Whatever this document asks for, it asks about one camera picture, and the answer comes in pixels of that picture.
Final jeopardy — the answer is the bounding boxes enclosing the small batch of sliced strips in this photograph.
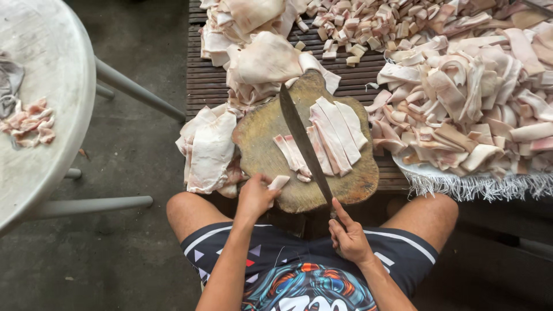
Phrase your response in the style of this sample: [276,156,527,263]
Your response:
[272,96,369,183]

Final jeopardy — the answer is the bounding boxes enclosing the person's leg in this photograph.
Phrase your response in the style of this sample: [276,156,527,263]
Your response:
[379,193,459,255]
[166,191,236,244]

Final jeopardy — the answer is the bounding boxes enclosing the long dark steel knife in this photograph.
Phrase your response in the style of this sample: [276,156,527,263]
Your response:
[279,83,348,230]

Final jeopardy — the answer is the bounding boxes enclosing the white round plastic table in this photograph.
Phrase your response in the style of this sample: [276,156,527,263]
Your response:
[0,0,186,239]

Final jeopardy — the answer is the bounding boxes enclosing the pile of raw pork skin sheets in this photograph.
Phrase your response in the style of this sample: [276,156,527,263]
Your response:
[175,105,250,199]
[200,0,342,109]

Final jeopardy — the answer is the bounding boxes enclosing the grey cloth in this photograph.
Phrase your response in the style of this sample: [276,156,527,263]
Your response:
[0,51,26,120]

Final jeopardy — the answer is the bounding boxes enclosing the white woven sack with fringe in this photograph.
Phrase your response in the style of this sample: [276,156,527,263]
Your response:
[392,153,553,203]

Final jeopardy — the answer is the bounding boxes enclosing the pink meat scraps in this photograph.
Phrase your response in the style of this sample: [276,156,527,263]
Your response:
[0,97,56,149]

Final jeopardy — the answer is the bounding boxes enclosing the person's left hand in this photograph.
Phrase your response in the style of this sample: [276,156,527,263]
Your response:
[235,173,282,223]

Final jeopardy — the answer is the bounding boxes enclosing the large heap of pork skin strips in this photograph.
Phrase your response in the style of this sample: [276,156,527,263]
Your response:
[364,17,553,179]

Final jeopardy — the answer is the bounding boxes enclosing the dark slatted wooden platform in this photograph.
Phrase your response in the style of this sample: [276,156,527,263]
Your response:
[186,0,553,193]

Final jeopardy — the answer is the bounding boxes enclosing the dark patterned shorts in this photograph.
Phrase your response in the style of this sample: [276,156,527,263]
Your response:
[180,221,440,311]

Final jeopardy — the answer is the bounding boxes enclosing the person's right hand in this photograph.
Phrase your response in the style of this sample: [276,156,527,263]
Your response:
[328,197,376,267]

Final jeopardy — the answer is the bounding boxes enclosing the person's right leg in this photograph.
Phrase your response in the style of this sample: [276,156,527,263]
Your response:
[379,193,459,255]

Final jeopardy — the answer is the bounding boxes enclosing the heap of diced pork skin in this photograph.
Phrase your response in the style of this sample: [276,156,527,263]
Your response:
[295,0,512,68]

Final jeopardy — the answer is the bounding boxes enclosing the small pork skin piece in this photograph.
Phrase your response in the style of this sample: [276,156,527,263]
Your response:
[266,175,291,191]

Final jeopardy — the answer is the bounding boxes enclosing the round wooden chopping block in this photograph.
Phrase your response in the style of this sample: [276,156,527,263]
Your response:
[232,69,380,215]

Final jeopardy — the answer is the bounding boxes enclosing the person's left leg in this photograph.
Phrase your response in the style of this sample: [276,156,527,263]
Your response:
[166,191,236,244]

